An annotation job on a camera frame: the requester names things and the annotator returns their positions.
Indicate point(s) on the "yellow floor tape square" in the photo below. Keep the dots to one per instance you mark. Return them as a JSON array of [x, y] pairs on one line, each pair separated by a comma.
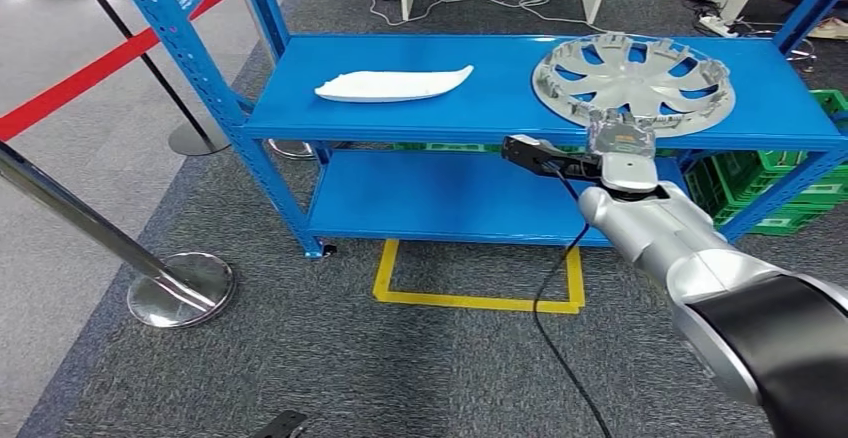
[[464, 301]]

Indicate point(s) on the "silver wheel hubcap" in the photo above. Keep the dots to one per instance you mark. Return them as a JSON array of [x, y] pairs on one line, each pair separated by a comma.
[[636, 84]]

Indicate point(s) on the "white plastic car part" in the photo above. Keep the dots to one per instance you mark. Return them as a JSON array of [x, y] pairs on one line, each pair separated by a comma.
[[391, 85]]

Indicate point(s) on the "red barrier belt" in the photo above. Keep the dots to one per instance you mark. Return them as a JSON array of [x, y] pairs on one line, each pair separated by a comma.
[[79, 80]]

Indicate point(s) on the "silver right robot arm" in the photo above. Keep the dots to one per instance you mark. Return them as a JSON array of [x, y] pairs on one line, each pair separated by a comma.
[[662, 230]]

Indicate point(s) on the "chrome stanchion post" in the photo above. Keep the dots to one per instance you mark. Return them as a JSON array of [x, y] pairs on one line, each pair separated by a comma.
[[179, 289]]

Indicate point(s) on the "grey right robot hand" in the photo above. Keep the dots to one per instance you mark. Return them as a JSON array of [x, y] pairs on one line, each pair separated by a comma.
[[621, 135]]

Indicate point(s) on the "chrome stool base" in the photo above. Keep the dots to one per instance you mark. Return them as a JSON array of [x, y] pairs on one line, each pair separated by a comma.
[[803, 57]]

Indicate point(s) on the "green plastic crate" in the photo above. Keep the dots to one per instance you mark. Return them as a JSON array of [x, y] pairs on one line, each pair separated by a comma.
[[450, 147], [782, 223], [735, 183]]

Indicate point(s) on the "chrome stanchion base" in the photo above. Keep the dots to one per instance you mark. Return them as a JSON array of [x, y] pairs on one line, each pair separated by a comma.
[[291, 150]]

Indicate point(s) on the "person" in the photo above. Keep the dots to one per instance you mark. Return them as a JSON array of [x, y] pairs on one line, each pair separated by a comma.
[[831, 27]]

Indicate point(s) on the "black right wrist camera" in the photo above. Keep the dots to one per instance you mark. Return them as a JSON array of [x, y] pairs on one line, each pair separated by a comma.
[[523, 150]]

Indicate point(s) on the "black stanchion post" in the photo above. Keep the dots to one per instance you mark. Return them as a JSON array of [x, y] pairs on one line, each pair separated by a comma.
[[199, 140]]

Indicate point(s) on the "blue metal shelf rack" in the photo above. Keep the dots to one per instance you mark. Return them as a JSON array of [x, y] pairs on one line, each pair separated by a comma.
[[503, 104]]

